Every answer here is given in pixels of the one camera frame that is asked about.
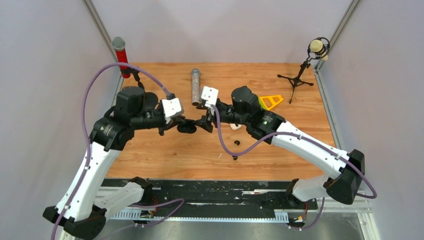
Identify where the black earbud charging case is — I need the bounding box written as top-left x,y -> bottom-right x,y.
177,122 -> 197,134

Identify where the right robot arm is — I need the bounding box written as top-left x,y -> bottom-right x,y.
198,86 -> 365,209

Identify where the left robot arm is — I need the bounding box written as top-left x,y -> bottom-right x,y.
43,86 -> 184,240

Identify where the white earbud case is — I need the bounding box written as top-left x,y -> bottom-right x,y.
229,123 -> 242,131

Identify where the silver glitter microphone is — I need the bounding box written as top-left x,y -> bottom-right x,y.
191,68 -> 201,106

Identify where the yellow triangular plastic piece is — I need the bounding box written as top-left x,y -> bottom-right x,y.
258,95 -> 284,111

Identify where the red glitter microphone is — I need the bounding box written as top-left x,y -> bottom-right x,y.
111,36 -> 131,79

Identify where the black tripod mic stand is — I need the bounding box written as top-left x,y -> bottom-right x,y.
277,36 -> 331,104

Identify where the beige condenser microphone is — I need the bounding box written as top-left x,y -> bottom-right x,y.
308,39 -> 330,61

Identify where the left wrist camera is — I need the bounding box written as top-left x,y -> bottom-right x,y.
161,97 -> 184,121

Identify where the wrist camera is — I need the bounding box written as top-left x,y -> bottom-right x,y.
161,97 -> 184,121
200,86 -> 219,108

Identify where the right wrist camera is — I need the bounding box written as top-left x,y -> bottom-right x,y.
200,86 -> 219,108

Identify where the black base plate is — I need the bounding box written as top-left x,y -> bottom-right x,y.
102,179 -> 319,220

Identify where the slotted cable duct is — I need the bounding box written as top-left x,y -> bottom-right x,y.
109,208 -> 290,223

